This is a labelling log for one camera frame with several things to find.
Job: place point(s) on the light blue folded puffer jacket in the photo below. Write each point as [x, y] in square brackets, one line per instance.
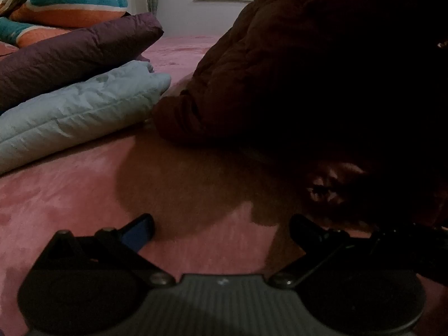
[81, 112]

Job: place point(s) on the maroon puffer jacket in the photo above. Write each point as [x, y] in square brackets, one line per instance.
[346, 97]

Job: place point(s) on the pink heart-print bed blanket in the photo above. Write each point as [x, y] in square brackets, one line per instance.
[221, 207]

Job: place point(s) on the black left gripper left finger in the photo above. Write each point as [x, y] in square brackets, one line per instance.
[91, 285]

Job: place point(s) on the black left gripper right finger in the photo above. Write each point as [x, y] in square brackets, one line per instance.
[352, 285]

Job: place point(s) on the dark purple folded puffer jacket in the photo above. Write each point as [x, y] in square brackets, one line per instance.
[74, 57]

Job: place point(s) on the teal and orange pillow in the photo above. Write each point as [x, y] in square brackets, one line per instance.
[25, 22]

